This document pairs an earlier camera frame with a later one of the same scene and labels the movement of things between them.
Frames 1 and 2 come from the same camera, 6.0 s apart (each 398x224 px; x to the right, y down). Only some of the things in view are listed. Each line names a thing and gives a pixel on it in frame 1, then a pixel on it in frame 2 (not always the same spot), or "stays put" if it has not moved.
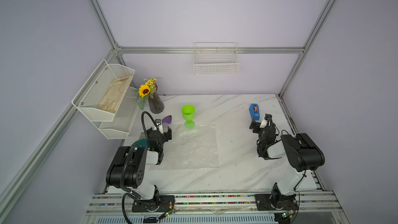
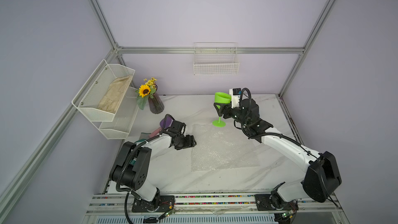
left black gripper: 167,135 to 189,142
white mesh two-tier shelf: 108,101 stays put
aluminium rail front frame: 315,203 stays put
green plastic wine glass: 188,111 to 222,98
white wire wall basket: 215,58 stays put
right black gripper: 255,125 to 227,107
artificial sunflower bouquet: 145,91 stays put
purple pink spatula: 167,119 stays put
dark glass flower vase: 156,103 stays put
